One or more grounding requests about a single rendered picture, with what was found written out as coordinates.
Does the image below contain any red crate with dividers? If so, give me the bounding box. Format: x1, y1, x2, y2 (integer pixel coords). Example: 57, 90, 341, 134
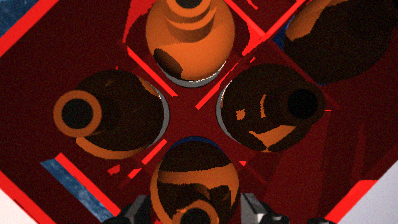
0, 0, 398, 224

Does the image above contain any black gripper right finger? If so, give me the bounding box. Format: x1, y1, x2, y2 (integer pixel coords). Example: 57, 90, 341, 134
241, 193, 336, 224

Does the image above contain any grey square tray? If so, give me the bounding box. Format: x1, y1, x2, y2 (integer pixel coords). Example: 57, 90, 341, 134
337, 161, 398, 224

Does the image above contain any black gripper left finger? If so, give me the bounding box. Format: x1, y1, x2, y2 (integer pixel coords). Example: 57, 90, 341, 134
102, 195, 151, 224

